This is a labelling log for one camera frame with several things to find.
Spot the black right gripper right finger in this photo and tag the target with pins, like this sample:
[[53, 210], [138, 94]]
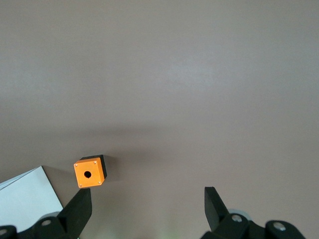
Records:
[[214, 209]]

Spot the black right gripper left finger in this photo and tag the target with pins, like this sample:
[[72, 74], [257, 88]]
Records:
[[77, 211]]

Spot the orange button enclosure box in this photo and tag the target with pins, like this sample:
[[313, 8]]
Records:
[[84, 179]]

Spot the white drawer cabinet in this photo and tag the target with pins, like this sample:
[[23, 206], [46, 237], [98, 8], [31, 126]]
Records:
[[25, 194]]

